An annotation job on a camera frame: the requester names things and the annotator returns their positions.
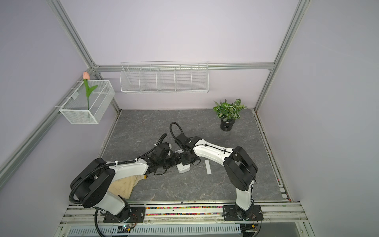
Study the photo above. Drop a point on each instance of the white battery cover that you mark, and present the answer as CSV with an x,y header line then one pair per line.
x,y
208,168

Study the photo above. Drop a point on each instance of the white digital alarm clock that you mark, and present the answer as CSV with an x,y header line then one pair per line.
x,y
180,167

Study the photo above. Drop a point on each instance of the pink artificial tulip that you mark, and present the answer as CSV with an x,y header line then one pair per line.
x,y
88,89

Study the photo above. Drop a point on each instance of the white mesh wall basket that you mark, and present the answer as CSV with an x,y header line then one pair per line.
x,y
74,109

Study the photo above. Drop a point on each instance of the white wire wall shelf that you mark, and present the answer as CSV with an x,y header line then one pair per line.
x,y
164,77

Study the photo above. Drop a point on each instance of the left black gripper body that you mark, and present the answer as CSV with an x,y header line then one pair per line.
x,y
168,162

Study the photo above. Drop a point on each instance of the green potted plant black pot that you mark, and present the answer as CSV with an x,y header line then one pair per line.
x,y
228,113

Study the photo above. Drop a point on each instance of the beige work glove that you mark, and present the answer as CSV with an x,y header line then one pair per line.
x,y
124,187

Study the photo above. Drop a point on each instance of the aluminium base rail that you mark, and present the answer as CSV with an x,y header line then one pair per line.
x,y
215,212

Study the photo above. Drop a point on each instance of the white vented cable duct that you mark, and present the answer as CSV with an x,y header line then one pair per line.
x,y
171,230

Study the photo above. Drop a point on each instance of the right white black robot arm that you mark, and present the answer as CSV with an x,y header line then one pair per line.
x,y
240,169

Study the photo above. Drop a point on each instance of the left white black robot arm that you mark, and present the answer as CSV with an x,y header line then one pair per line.
x,y
91,187

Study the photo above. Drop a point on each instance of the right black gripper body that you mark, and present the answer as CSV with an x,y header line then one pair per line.
x,y
184,159

